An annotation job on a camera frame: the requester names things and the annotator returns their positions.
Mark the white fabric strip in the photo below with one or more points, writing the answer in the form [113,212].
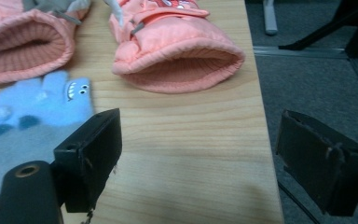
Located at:
[115,11]

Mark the blue shark print glove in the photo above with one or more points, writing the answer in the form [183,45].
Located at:
[34,105]

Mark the pink padded glove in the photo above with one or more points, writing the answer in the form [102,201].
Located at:
[21,46]
[174,49]

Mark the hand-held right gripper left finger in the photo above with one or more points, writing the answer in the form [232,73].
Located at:
[90,155]

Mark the grey cloth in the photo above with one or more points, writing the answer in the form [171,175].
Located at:
[48,4]

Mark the metal floor rail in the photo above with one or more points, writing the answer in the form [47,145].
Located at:
[307,51]

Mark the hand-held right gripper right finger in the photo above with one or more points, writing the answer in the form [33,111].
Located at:
[320,161]

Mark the grey metal stand leg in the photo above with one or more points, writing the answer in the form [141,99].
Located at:
[269,17]

